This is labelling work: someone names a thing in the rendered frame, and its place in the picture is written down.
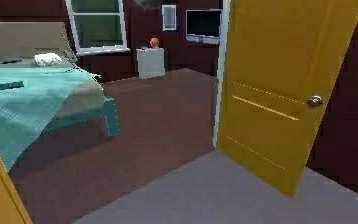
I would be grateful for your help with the white bedside cabinet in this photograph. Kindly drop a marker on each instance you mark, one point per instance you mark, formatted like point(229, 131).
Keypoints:
point(150, 62)

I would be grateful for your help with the orange ball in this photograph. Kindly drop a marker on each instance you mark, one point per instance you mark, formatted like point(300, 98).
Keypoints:
point(154, 42)

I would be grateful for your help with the black television set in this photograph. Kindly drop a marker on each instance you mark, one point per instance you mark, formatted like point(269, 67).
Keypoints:
point(203, 25)

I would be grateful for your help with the yellow room door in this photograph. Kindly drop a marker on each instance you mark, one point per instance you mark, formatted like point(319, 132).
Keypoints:
point(273, 83)

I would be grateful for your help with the white framed window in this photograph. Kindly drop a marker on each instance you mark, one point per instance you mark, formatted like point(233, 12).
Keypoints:
point(98, 26)

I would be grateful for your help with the silver round door knob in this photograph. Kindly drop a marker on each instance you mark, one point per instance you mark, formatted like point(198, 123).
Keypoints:
point(314, 101)

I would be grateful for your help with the white pillow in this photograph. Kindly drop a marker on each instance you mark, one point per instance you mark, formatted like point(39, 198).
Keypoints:
point(47, 59)

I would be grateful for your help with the teal bed with tan headboard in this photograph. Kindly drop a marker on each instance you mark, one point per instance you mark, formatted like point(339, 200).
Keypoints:
point(37, 100)

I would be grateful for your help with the dark slim object on bed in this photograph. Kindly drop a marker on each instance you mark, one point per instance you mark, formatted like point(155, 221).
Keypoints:
point(10, 60)

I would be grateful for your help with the yellow door panel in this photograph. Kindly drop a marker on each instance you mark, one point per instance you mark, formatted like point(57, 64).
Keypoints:
point(2, 193)

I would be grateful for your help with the white framed wall picture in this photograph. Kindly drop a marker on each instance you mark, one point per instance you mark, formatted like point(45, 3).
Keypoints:
point(169, 17)

